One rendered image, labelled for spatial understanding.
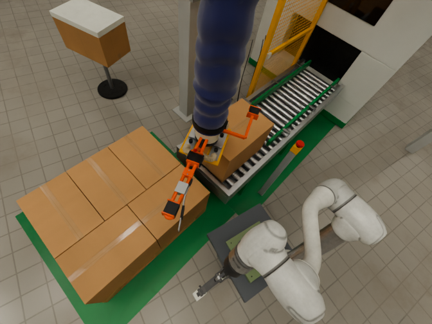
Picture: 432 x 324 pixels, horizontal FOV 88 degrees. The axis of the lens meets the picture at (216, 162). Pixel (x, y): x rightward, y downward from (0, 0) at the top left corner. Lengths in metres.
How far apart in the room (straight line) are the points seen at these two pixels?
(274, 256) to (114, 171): 1.75
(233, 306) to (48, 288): 1.65
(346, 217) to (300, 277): 0.49
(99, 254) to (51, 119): 2.08
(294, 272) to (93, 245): 1.59
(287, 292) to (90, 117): 3.08
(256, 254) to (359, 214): 0.57
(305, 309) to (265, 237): 0.20
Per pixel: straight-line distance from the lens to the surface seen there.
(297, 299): 0.73
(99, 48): 2.91
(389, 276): 3.28
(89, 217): 2.09
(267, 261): 0.72
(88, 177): 2.24
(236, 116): 2.04
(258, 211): 1.85
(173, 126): 3.11
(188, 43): 2.52
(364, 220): 1.15
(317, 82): 3.50
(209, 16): 0.98
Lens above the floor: 2.42
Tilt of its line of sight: 59 degrees down
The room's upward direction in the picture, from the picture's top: 15 degrees clockwise
